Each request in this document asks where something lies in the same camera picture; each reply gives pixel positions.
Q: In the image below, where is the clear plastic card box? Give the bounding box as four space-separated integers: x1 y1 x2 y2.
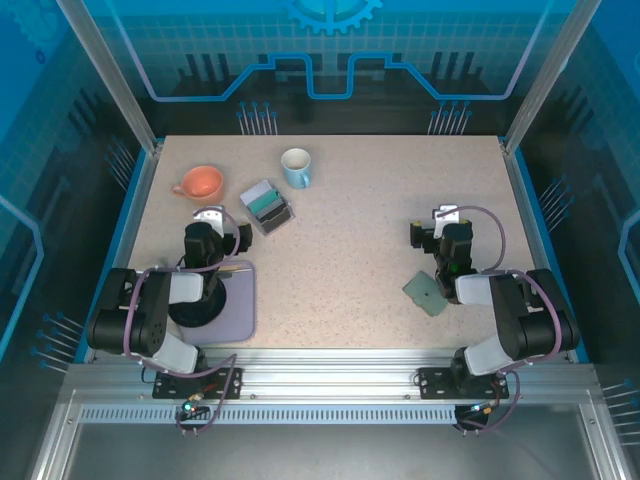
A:
239 178 297 237

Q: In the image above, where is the teal card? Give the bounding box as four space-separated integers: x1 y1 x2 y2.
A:
248 188 282 215

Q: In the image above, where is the orange cup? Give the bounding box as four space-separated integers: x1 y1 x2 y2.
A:
171 165 225 206

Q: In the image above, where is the black round dish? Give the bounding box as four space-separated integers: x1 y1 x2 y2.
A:
167 287 227 329

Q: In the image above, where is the purple tray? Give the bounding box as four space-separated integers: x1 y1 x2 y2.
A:
172 259 259 345

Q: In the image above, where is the light blue mug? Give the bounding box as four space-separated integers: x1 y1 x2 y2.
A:
279 147 313 190

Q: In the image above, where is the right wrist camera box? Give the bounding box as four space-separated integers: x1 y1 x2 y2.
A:
409 203 461 251

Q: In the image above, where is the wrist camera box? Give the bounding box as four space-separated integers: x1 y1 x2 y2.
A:
409 203 461 251
193 205 255 254

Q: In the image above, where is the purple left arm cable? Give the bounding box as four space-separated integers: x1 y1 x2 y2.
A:
122 207 244 436

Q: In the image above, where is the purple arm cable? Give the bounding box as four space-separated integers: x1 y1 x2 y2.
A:
122 207 244 436
452 204 576 436

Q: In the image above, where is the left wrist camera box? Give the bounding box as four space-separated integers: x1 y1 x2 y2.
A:
193 205 255 254

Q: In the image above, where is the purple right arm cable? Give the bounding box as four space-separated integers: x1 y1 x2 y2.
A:
452 204 576 436

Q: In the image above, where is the aluminium side rail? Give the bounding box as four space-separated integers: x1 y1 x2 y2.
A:
82 142 164 364
502 139 589 364

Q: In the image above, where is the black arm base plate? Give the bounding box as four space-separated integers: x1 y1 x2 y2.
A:
417 366 511 401
152 366 245 401

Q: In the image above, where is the aluminium front rail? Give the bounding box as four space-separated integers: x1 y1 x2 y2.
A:
64 347 599 406

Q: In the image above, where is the aluminium frame post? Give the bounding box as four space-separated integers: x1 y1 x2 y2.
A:
501 0 604 154
55 0 165 154

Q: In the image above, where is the slotted cable duct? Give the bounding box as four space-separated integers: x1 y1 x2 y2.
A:
79 404 459 426

